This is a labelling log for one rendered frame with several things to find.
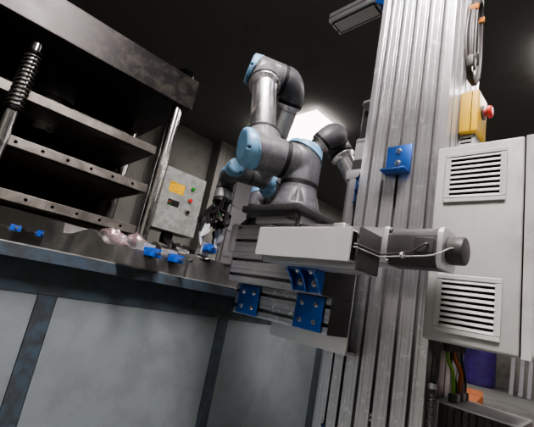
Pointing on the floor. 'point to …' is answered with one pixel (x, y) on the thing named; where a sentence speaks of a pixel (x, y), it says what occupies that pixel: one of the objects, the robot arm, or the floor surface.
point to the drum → (480, 368)
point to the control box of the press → (178, 205)
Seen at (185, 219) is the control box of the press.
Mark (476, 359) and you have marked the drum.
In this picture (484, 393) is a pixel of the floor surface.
